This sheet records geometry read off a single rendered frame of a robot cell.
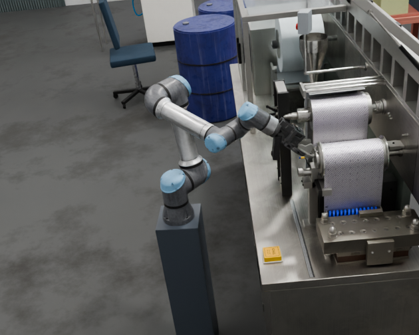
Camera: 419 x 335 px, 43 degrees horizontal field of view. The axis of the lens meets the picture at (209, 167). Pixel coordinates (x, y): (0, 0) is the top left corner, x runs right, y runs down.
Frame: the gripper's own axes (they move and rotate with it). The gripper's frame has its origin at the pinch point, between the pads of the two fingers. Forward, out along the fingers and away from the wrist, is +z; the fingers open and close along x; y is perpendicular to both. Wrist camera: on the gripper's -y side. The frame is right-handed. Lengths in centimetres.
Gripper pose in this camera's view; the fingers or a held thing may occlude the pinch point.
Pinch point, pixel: (309, 155)
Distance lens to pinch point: 220.0
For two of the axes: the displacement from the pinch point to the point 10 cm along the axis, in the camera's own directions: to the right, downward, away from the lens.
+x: -0.2, -5.1, 8.6
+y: 5.5, -7.2, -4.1
